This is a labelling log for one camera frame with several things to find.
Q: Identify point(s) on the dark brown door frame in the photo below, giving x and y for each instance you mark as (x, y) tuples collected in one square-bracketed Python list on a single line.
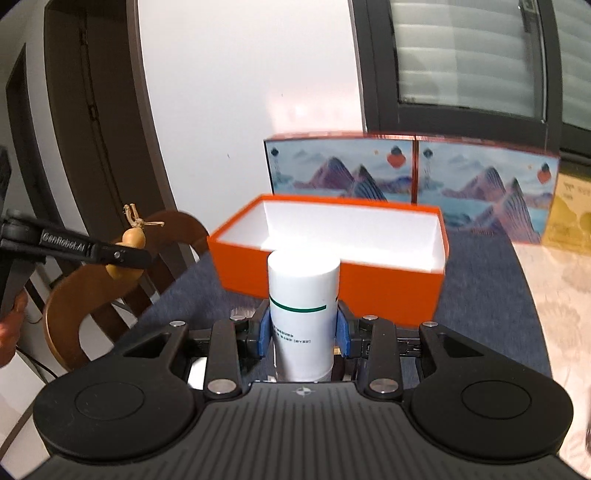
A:
[(101, 115)]

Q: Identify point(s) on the yellow gift box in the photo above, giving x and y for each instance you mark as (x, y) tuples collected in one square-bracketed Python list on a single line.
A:
[(570, 207)]

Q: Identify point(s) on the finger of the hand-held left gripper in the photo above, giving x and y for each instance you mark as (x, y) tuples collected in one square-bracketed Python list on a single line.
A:
[(64, 242)]

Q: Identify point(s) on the small yellow gourd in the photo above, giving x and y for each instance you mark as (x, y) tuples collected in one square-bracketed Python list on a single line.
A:
[(135, 237)]

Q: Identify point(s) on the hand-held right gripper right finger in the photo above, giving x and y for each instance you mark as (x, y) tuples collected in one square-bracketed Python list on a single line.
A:
[(340, 330)]

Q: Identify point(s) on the person's left hand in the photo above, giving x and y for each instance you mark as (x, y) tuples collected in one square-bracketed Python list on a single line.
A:
[(9, 332)]

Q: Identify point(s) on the grey felt mat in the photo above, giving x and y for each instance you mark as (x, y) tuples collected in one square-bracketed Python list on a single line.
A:
[(485, 286)]

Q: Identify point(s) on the brown wooden chair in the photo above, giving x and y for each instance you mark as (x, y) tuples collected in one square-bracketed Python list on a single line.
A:
[(83, 286)]

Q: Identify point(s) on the dark framed window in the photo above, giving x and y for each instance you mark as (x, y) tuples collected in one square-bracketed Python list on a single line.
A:
[(461, 60)]

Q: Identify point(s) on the orange cardboard box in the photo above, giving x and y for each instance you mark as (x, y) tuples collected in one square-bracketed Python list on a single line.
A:
[(383, 295)]

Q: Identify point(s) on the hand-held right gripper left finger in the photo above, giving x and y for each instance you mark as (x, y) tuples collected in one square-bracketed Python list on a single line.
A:
[(264, 333)]

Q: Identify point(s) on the mountain print gift box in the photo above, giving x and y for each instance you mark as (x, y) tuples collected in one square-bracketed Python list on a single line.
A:
[(485, 184), (323, 170)]

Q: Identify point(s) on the white cylindrical bottle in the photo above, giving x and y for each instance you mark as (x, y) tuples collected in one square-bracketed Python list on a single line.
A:
[(300, 286)]

